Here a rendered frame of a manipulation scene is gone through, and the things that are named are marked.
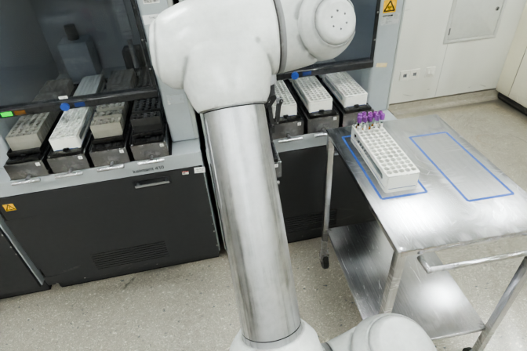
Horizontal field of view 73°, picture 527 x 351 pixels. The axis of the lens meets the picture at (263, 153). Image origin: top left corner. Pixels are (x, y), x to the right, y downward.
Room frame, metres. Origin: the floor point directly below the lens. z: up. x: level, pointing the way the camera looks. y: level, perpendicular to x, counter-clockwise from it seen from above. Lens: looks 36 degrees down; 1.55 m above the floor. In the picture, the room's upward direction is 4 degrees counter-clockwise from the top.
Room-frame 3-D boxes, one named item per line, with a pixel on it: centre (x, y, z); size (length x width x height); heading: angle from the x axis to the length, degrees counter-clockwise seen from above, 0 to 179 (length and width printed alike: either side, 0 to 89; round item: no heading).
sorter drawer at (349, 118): (1.60, -0.36, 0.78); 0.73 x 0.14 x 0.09; 9
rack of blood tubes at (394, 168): (0.93, -0.38, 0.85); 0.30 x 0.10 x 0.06; 6
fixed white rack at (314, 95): (1.45, -0.23, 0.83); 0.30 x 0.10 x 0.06; 9
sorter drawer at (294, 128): (1.56, -0.06, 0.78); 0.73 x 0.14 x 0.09; 9
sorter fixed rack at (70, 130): (1.29, 0.77, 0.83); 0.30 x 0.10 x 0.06; 9
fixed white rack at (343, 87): (1.47, -0.38, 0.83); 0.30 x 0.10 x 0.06; 9
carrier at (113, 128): (1.22, 0.61, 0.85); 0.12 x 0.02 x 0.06; 99
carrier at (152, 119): (1.24, 0.45, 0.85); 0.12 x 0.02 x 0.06; 99
